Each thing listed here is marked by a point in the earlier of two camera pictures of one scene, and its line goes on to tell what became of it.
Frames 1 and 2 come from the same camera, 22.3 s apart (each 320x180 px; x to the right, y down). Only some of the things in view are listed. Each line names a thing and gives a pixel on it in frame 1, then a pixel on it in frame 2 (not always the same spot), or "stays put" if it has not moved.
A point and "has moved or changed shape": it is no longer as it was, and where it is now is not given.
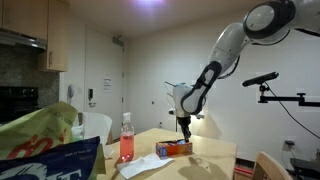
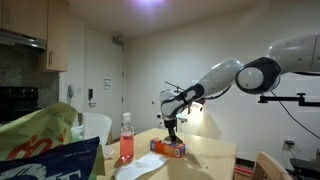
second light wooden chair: [266, 168] stays put
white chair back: [96, 125] stays put
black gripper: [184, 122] to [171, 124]
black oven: [17, 101] stays put
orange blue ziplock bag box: [172, 148] has moved or changed shape
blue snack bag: [74, 160] stays put
